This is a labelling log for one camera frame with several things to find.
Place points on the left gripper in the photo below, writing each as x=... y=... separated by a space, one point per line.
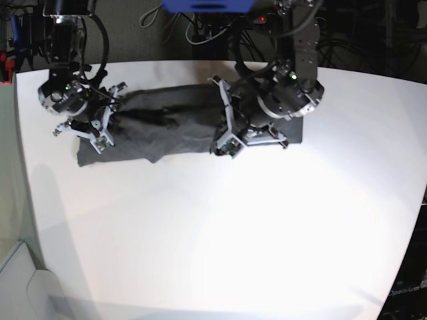
x=253 y=123

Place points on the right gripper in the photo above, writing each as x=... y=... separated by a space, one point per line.
x=90 y=121

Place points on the grey t-shirt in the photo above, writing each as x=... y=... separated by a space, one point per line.
x=154 y=123

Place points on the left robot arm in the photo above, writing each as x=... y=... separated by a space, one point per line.
x=287 y=88

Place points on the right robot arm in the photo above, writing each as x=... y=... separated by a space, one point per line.
x=66 y=42

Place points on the red clamp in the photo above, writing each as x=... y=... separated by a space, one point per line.
x=7 y=66

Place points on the blue box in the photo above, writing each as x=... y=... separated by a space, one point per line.
x=208 y=6

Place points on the grey bin at table corner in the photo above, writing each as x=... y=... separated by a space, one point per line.
x=28 y=292

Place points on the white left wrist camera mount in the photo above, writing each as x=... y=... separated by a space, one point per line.
x=226 y=141

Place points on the black power strip red switch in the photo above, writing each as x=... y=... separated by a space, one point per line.
x=264 y=20

